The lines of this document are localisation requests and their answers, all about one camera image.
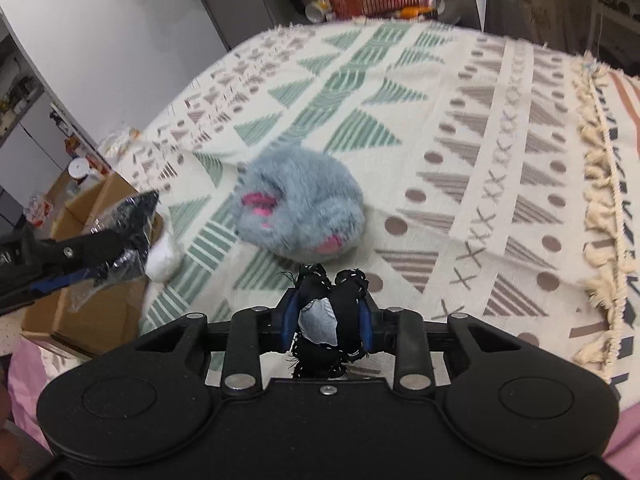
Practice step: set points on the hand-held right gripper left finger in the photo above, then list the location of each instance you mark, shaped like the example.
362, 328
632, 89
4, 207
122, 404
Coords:
287, 321

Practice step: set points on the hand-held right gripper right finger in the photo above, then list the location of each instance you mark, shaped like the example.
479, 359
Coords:
365, 324

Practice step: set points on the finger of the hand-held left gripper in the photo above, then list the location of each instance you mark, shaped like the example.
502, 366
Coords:
65, 280
70, 251

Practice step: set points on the black stitched soft toy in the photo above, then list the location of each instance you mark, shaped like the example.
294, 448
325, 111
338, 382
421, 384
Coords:
326, 321

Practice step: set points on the clear bag with black cloth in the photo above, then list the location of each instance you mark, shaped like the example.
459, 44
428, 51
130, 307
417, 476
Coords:
131, 230

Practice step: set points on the white soft ball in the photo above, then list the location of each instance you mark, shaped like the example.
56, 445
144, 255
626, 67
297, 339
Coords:
163, 256

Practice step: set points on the grey plush toy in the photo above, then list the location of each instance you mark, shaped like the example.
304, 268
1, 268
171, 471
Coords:
301, 208

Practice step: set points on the cardboard box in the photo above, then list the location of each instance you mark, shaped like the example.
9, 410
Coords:
90, 310

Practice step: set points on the pink bed sheet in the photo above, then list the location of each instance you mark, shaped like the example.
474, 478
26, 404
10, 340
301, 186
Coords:
31, 390

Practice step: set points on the crumpled clear plastic bag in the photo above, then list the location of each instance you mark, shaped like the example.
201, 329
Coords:
119, 143

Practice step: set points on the white shelf unit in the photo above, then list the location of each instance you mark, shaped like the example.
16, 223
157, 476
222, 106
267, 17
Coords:
20, 95

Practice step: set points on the patterned cream blanket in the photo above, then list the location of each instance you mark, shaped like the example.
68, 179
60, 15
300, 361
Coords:
400, 160

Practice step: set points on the striped tasselled blanket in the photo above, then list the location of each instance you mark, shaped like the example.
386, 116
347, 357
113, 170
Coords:
617, 170

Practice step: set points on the white paper cup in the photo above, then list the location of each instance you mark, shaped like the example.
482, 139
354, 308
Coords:
317, 10

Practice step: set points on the hanging white garment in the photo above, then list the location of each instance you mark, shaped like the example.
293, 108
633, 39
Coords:
542, 2

